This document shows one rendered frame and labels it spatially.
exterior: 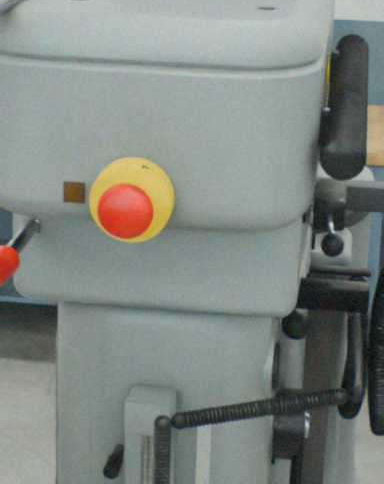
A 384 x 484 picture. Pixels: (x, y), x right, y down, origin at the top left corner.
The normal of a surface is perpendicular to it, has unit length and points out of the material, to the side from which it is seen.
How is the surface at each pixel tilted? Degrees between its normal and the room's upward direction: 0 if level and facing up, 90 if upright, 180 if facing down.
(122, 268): 90
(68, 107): 90
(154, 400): 0
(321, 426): 90
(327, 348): 90
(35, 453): 0
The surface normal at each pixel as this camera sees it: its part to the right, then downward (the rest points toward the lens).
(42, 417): 0.04, -0.95
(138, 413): -0.13, 0.30
